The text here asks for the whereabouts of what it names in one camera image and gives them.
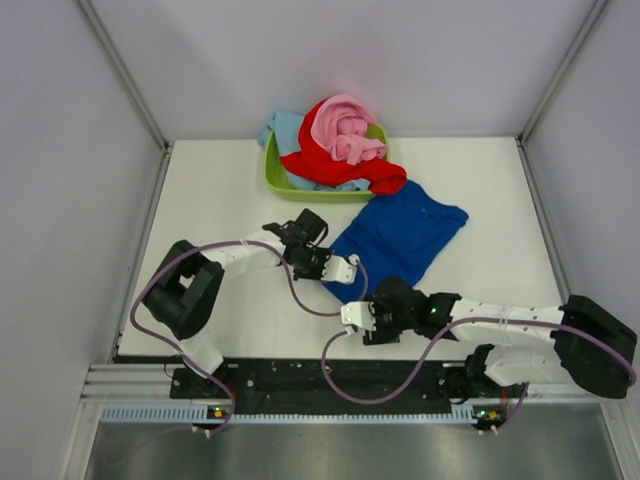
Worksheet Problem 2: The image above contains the white slotted cable duct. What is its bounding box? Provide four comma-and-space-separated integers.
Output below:
100, 404, 478, 425

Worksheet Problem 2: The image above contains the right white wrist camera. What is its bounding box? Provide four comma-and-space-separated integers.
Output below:
340, 301, 376, 336

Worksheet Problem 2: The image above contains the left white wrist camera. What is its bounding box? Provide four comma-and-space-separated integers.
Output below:
321, 254, 359, 285

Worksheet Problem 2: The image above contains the red t shirt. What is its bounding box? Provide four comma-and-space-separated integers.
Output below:
280, 99, 407, 192

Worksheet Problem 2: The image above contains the light blue t shirt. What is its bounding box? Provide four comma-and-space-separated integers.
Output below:
257, 110, 370, 192

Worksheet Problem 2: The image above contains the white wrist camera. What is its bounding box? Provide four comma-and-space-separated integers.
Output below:
340, 301, 376, 336
321, 254, 359, 285

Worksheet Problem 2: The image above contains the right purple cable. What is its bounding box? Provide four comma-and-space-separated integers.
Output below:
320, 319, 636, 434

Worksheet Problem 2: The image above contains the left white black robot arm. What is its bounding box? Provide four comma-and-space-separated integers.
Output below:
130, 209, 340, 397

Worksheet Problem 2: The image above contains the aluminium frame rail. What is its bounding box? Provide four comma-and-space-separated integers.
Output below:
80, 364, 177, 403

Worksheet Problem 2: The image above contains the green plastic basin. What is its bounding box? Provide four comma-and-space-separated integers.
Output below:
259, 117, 406, 204

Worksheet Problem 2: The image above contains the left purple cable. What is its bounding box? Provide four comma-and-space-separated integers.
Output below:
129, 239, 370, 436

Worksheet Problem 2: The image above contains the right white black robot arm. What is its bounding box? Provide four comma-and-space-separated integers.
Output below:
343, 277, 637, 399

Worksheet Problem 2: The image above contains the purple cable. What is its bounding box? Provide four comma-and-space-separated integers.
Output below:
320, 319, 636, 434
129, 239, 370, 436

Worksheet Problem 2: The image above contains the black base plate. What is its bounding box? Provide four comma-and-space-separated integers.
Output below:
169, 357, 506, 416

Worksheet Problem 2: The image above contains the pink t shirt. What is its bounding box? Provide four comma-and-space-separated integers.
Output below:
310, 93, 388, 166

